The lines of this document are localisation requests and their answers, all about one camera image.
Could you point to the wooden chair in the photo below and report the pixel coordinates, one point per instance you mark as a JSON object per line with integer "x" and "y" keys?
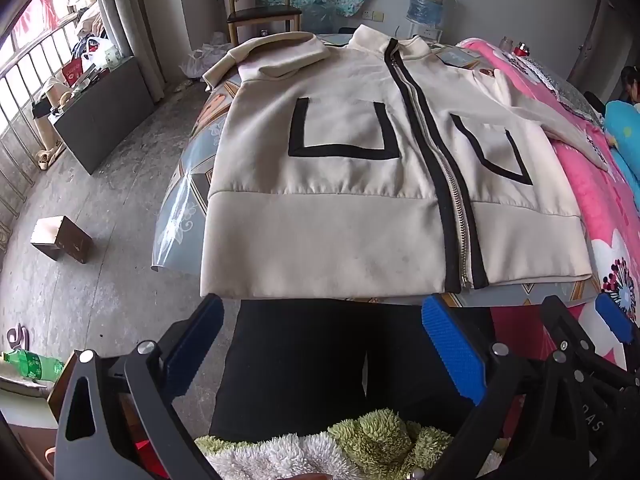
{"x": 262, "y": 12}

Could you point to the grey curtain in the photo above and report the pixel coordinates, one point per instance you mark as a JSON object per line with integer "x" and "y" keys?
{"x": 135, "y": 20}

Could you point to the blue water jug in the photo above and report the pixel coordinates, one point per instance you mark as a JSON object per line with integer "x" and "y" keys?
{"x": 425, "y": 2}

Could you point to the white plastic bag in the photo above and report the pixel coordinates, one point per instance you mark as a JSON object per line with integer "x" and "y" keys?
{"x": 200, "y": 60}

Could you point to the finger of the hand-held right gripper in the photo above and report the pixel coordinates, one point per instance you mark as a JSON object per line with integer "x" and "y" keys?
{"x": 612, "y": 317}
{"x": 565, "y": 325}

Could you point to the red shopping bag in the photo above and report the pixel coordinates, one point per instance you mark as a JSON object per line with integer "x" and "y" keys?
{"x": 74, "y": 71}

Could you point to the white wall socket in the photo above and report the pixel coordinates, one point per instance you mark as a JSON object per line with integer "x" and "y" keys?
{"x": 372, "y": 15}

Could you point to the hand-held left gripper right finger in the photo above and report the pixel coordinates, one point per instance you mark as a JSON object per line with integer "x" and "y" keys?
{"x": 452, "y": 350}

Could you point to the grey lace cloth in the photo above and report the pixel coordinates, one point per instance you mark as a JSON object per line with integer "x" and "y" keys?
{"x": 560, "y": 85}

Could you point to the black bin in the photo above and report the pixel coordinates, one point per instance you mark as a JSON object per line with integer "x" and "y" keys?
{"x": 348, "y": 30}

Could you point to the clear plastic bin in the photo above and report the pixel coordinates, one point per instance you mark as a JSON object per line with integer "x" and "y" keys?
{"x": 320, "y": 17}

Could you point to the dark grey cabinet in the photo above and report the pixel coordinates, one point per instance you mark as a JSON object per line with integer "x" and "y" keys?
{"x": 100, "y": 115}

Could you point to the pink floral blanket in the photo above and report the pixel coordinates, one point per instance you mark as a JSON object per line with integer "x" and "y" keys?
{"x": 590, "y": 200}

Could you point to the white shopping bag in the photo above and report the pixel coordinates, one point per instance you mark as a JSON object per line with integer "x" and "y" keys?
{"x": 105, "y": 52}

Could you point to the small glass jar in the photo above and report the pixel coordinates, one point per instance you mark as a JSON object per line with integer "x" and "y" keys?
{"x": 506, "y": 44}

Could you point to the white water dispenser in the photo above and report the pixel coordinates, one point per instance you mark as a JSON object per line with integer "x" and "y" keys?
{"x": 430, "y": 34}

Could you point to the green white fluffy garment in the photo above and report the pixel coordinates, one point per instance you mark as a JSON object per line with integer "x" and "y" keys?
{"x": 360, "y": 440}

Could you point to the fruit print tablecloth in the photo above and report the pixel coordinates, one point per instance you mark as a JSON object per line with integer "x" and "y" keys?
{"x": 185, "y": 210}

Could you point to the person's black pants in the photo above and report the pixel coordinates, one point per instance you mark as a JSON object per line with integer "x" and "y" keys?
{"x": 300, "y": 360}

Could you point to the open cardboard box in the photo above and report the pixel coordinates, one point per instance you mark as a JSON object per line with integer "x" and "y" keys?
{"x": 59, "y": 390}

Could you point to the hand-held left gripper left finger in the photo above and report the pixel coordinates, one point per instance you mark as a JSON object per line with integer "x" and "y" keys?
{"x": 195, "y": 345}

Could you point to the cream zip jacket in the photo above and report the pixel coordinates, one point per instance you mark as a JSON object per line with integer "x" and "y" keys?
{"x": 325, "y": 235}

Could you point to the green plastic bottle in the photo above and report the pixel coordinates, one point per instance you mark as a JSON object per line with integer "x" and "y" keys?
{"x": 35, "y": 365}

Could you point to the grey door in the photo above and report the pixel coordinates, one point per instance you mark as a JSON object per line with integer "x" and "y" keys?
{"x": 615, "y": 40}

